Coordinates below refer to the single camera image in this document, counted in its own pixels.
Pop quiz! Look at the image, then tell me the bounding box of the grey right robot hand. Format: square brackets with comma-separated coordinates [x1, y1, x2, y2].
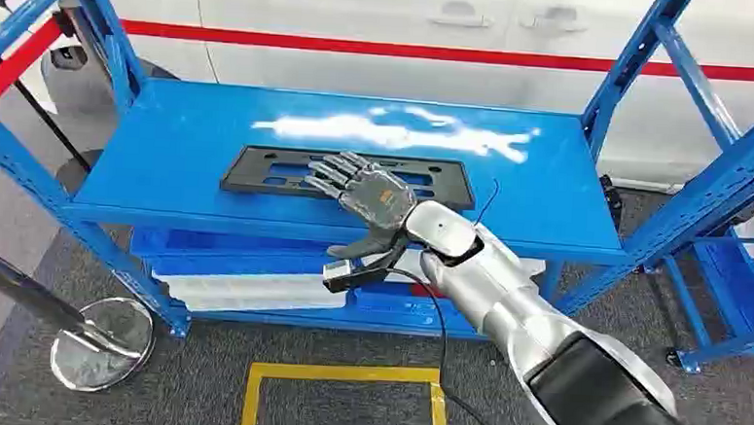
[300, 149, 422, 266]

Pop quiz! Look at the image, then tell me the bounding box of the long red barrier belt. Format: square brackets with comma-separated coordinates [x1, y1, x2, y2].
[119, 18, 754, 84]

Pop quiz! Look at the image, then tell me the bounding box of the long white plastic part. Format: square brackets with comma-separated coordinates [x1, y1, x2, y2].
[151, 266, 349, 321]

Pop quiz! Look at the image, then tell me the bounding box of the white car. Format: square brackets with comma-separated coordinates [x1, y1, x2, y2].
[0, 0, 754, 192]

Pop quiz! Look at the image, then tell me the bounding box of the blue metal shelf rack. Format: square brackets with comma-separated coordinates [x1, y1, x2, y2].
[0, 0, 754, 370]

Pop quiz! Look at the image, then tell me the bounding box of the yellow floor tape square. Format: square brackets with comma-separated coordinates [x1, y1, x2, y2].
[239, 358, 453, 425]

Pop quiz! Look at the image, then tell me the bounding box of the chrome stanchion with round base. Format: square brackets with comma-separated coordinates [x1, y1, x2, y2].
[0, 231, 162, 397]

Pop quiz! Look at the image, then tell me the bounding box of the thin black pole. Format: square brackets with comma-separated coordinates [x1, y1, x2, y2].
[0, 25, 101, 174]

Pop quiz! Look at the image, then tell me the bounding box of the small blue metal rack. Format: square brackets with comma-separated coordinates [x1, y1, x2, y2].
[656, 230, 754, 378]

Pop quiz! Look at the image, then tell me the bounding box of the short red barrier belt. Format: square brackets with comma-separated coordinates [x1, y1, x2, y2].
[0, 16, 65, 111]

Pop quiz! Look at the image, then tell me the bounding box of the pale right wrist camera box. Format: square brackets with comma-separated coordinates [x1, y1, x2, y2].
[320, 231, 415, 299]

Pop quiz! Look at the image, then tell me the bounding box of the thin black antenna wire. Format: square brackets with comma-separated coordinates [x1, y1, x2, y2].
[472, 177, 501, 230]

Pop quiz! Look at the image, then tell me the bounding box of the black plastic plate frame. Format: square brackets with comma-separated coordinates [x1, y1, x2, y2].
[218, 143, 481, 213]

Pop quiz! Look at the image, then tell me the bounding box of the black cable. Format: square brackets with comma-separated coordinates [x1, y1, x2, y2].
[375, 266, 528, 425]

